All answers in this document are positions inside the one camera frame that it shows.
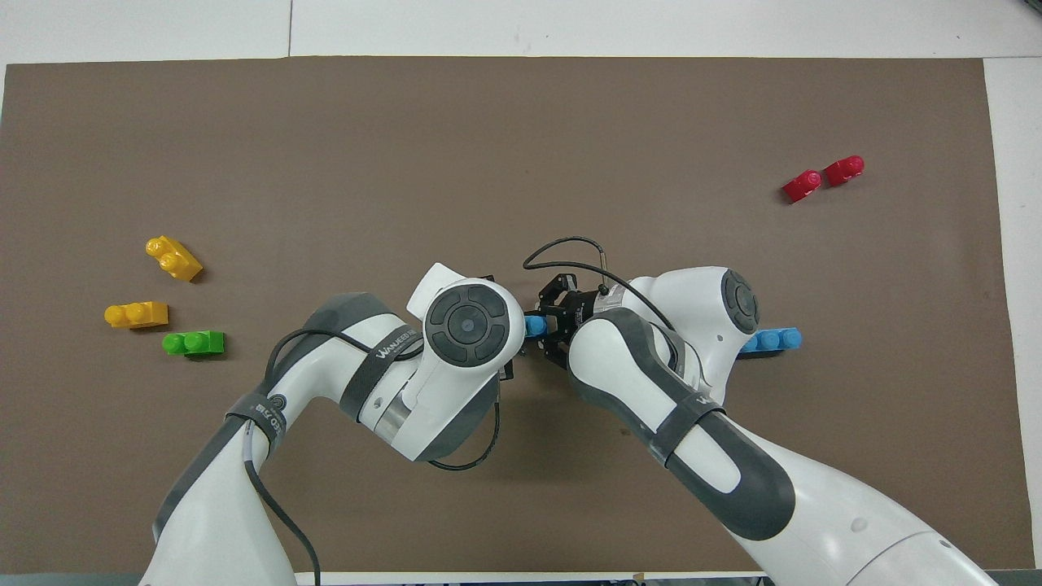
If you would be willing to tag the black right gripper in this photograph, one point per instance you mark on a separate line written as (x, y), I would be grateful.
(580, 308)

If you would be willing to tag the blue three-stud toy block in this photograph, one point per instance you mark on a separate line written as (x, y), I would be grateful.
(536, 327)
(777, 340)

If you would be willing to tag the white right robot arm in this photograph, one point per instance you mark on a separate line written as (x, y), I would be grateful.
(716, 456)

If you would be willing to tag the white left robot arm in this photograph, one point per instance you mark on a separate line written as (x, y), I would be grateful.
(326, 382)

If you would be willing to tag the red one-stud toy block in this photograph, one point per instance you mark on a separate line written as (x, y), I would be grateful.
(803, 186)
(844, 170)

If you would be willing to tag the green two-stud toy block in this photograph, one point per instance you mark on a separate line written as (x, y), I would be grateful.
(194, 343)

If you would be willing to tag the yellow two-stud toy block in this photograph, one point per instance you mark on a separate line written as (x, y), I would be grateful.
(137, 315)
(174, 259)

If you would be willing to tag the brown paper table mat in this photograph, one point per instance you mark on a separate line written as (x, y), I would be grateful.
(521, 146)

